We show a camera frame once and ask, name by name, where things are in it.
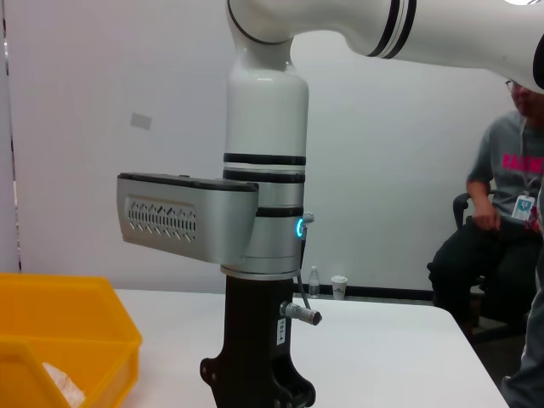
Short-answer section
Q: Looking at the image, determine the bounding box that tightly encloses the person in grey t-shirt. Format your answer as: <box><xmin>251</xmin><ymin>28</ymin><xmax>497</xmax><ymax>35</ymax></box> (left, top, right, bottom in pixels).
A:
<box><xmin>427</xmin><ymin>80</ymin><xmax>544</xmax><ymax>328</ymax></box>

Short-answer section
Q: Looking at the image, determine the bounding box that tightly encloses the white paper ball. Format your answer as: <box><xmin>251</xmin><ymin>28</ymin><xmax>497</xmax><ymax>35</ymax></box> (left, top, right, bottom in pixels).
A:
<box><xmin>42</xmin><ymin>360</ymin><xmax>86</xmax><ymax>407</ymax></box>

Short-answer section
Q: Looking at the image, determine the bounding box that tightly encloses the person in light shirt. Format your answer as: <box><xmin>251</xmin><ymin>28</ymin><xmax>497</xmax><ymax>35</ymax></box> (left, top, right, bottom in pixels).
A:
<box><xmin>501</xmin><ymin>292</ymin><xmax>544</xmax><ymax>408</ymax></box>

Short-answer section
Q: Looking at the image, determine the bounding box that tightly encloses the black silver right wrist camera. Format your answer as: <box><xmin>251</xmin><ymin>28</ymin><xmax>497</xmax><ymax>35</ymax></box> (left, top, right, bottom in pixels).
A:
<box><xmin>116</xmin><ymin>172</ymin><xmax>259</xmax><ymax>265</ymax></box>

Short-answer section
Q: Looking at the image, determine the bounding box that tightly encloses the yellow plastic bin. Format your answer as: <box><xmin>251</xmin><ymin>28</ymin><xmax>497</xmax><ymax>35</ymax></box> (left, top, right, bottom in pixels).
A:
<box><xmin>0</xmin><ymin>272</ymin><xmax>144</xmax><ymax>408</ymax></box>

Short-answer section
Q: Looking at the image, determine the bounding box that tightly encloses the white paper cup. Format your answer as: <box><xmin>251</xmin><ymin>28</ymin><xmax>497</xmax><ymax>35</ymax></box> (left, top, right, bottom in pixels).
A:
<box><xmin>331</xmin><ymin>275</ymin><xmax>349</xmax><ymax>301</ymax></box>

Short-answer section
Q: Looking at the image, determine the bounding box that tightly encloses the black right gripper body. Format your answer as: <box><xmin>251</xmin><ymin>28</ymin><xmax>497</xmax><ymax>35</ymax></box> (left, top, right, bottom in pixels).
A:
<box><xmin>199</xmin><ymin>274</ymin><xmax>317</xmax><ymax>408</ymax></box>

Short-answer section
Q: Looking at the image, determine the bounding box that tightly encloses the right gripper cable with plug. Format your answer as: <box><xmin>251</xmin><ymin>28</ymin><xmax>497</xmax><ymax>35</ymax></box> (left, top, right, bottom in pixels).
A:
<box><xmin>280</xmin><ymin>213</ymin><xmax>323</xmax><ymax>326</ymax></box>

